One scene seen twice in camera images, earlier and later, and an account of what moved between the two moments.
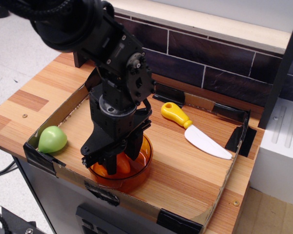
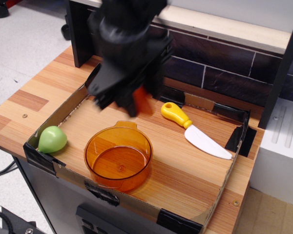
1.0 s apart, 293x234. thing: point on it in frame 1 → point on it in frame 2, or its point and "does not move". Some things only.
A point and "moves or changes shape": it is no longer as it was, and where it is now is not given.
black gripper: [113, 126] → [132, 55]
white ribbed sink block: [278, 168] does not move
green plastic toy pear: [52, 139] does not move
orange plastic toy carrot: [123, 163] moves or changes shape
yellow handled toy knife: [201, 140] does not move
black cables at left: [10, 168] does not move
